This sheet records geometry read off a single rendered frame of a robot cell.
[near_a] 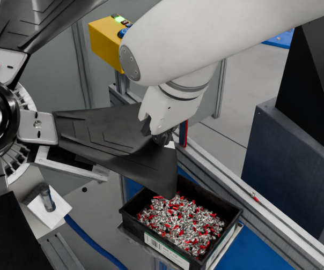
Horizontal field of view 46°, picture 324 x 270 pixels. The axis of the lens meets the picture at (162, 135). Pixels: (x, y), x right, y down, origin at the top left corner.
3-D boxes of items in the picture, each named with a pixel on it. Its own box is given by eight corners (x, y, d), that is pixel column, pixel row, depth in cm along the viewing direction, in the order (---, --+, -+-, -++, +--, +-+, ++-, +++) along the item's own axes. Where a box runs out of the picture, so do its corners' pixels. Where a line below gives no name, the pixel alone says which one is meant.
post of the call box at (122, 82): (116, 91, 119) (113, 55, 111) (124, 87, 121) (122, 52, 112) (122, 95, 118) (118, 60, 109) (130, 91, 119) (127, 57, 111)
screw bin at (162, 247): (120, 228, 88) (117, 210, 84) (164, 183, 98) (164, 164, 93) (199, 283, 79) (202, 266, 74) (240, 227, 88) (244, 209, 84)
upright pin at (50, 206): (43, 207, 78) (36, 187, 73) (53, 202, 79) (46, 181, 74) (48, 214, 77) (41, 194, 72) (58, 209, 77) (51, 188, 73)
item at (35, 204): (42, 224, 84) (19, 202, 82) (63, 204, 86) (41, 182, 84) (51, 230, 77) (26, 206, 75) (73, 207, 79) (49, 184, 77)
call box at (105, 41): (91, 55, 114) (87, 22, 107) (119, 44, 119) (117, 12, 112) (122, 79, 105) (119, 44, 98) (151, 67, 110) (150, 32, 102)
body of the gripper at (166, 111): (192, 49, 62) (176, 93, 71) (140, 70, 57) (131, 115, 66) (222, 80, 59) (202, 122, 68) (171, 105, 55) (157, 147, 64)
